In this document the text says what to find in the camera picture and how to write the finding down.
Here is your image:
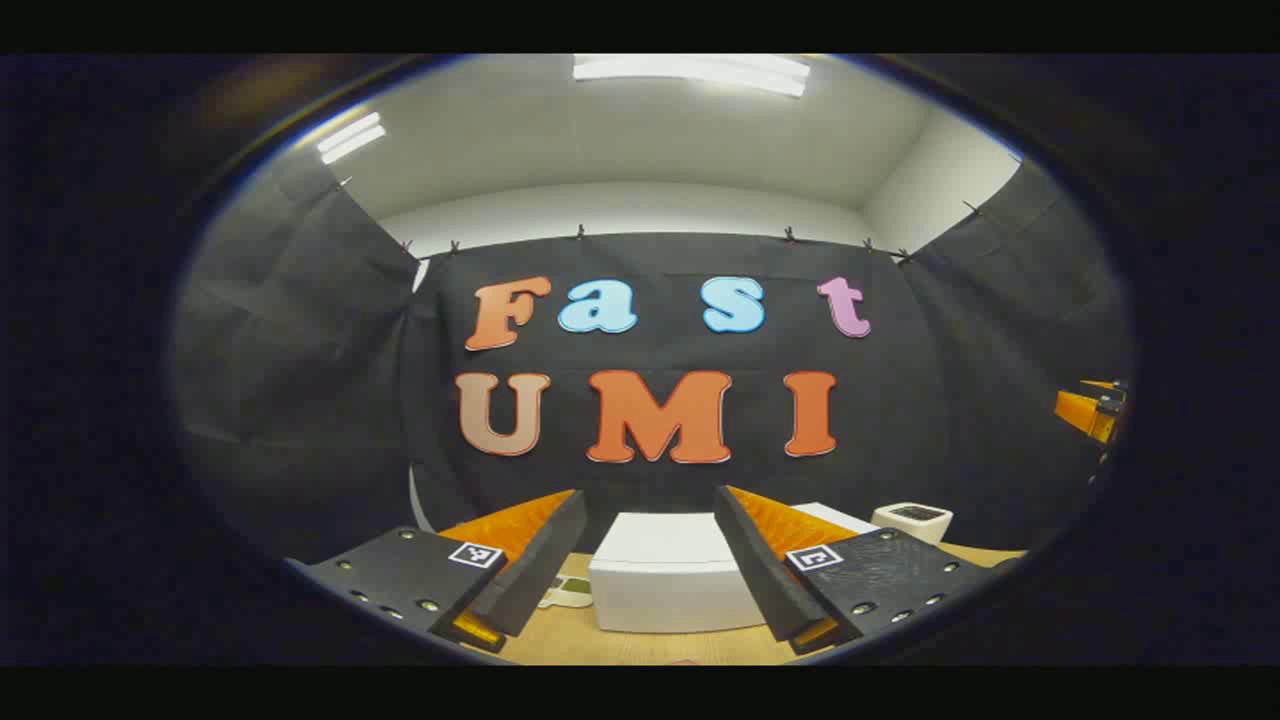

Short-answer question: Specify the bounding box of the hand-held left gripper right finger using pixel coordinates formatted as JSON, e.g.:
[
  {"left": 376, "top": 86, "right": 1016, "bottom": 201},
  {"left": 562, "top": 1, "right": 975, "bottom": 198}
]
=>
[{"left": 714, "top": 486, "right": 1006, "bottom": 657}]

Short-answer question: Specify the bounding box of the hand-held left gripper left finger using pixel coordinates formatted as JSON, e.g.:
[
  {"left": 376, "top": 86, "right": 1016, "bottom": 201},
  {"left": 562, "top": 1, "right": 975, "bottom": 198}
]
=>
[{"left": 285, "top": 489, "right": 588, "bottom": 654}]

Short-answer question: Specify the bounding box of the white microwave oven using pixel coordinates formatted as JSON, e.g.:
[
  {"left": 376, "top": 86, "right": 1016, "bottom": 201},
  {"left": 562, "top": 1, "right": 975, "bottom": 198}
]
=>
[{"left": 588, "top": 503, "right": 881, "bottom": 633}]

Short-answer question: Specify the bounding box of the white toaster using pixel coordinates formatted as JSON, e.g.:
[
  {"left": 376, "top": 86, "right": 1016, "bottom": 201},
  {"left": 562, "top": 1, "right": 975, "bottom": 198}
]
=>
[{"left": 872, "top": 503, "right": 954, "bottom": 546}]

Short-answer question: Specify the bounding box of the black backdrop cloth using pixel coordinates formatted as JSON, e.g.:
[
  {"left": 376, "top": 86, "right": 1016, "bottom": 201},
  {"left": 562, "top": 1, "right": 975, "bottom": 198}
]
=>
[{"left": 170, "top": 150, "right": 1136, "bottom": 561}]

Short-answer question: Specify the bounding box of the short ceiling light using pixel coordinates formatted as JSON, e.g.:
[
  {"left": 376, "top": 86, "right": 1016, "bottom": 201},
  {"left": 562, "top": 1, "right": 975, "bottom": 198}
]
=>
[{"left": 316, "top": 112, "right": 387, "bottom": 166}]

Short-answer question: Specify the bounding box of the long ceiling light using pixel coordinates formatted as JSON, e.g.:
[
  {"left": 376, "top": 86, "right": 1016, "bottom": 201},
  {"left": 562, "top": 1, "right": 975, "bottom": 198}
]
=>
[{"left": 572, "top": 55, "right": 812, "bottom": 99}]

